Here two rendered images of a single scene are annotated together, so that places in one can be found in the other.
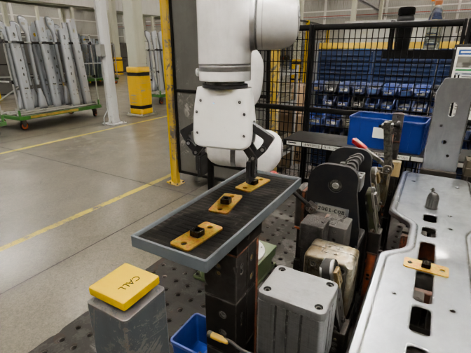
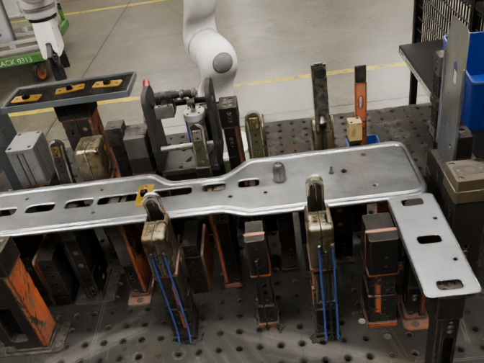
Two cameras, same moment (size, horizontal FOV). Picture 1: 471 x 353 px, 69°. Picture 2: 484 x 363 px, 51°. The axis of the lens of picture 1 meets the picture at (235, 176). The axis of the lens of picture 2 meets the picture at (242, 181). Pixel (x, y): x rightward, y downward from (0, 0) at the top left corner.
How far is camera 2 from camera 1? 154 cm
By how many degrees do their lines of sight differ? 59
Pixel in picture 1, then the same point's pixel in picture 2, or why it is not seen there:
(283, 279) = (29, 135)
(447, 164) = (449, 158)
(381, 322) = (69, 191)
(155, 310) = not seen: outside the picture
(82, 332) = not seen: hidden behind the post
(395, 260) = (147, 181)
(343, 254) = (83, 147)
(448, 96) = (453, 47)
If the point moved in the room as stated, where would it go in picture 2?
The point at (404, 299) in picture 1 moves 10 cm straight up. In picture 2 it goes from (96, 194) to (84, 162)
